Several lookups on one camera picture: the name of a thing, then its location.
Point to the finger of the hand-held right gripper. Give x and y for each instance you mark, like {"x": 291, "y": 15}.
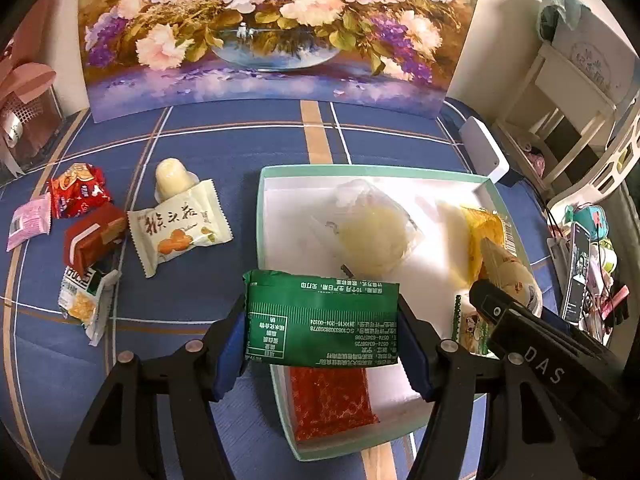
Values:
{"x": 492, "y": 305}

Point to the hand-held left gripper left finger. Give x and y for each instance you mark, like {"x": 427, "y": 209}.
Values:
{"x": 227, "y": 365}

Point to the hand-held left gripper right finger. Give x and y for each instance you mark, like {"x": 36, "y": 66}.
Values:
{"x": 415, "y": 365}

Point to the round cracker packet green edge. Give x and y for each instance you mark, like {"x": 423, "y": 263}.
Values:
{"x": 520, "y": 280}

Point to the yellow transparent snack packet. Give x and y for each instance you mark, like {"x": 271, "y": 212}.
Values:
{"x": 487, "y": 230}

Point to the red-orange snack packet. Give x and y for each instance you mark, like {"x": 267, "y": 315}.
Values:
{"x": 330, "y": 400}

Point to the dark green snack packet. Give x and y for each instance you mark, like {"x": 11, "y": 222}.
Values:
{"x": 320, "y": 320}

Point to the cream packet with orange print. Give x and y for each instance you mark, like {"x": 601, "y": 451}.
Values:
{"x": 177, "y": 230}

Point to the clear packet with round pastry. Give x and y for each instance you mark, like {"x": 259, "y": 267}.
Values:
{"x": 367, "y": 225}

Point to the white and green snack packet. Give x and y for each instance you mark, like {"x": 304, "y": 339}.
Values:
{"x": 85, "y": 300}

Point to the teal-edged white cardboard tray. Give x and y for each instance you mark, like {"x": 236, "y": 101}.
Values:
{"x": 300, "y": 210}

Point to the brown-red snack packet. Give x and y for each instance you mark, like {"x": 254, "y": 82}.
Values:
{"x": 92, "y": 237}

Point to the pale yellow jelly cup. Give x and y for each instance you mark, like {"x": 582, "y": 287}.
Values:
{"x": 172, "y": 177}

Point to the red snack packet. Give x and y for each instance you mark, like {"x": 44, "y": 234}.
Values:
{"x": 77, "y": 190}

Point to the purple snack packet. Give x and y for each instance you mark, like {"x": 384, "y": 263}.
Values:
{"x": 29, "y": 220}

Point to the smartphone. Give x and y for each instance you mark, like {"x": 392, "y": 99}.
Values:
{"x": 576, "y": 270}

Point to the white rectangular box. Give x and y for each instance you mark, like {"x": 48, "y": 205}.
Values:
{"x": 482, "y": 147}

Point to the white cut-out chair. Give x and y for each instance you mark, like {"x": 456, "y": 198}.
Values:
{"x": 610, "y": 170}

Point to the white printed bag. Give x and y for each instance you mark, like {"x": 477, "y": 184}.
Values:
{"x": 600, "y": 55}

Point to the green bag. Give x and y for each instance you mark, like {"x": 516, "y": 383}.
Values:
{"x": 557, "y": 12}

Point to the pink wrapped flower bouquet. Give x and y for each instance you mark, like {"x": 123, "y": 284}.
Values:
{"x": 25, "y": 100}

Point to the flower painting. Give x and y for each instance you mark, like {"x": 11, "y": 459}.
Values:
{"x": 280, "y": 35}

